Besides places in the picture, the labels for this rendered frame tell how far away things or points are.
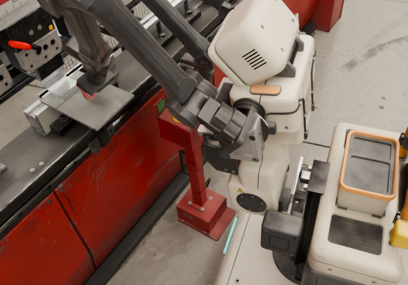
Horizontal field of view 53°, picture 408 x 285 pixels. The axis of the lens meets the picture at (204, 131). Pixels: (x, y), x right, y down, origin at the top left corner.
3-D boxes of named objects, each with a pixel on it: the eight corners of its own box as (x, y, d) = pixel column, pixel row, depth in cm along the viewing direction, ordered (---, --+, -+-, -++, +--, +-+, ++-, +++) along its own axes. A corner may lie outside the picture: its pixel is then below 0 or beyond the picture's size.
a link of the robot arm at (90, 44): (53, 4, 72) (89, -42, 74) (25, -14, 72) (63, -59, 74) (96, 79, 114) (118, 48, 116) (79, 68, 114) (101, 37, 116)
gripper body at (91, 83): (75, 83, 125) (77, 70, 119) (98, 64, 130) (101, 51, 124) (91, 97, 125) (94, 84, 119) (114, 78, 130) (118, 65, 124)
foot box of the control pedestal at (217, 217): (217, 242, 208) (216, 230, 199) (176, 220, 218) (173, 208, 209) (237, 211, 218) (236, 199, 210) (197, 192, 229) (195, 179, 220)
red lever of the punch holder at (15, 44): (13, 42, 114) (42, 46, 123) (4, 37, 116) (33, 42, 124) (12, 48, 114) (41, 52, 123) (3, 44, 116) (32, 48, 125)
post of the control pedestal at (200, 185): (201, 207, 208) (191, 135, 169) (193, 202, 210) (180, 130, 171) (207, 199, 211) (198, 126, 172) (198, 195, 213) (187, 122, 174)
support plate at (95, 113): (97, 131, 128) (96, 129, 127) (40, 103, 139) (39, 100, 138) (135, 96, 137) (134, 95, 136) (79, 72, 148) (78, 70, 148)
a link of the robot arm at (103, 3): (58, -9, 64) (96, -56, 66) (24, -13, 73) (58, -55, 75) (201, 132, 96) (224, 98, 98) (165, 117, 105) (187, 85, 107)
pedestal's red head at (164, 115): (192, 152, 162) (187, 120, 149) (159, 137, 169) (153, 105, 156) (218, 120, 173) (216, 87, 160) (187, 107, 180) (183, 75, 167)
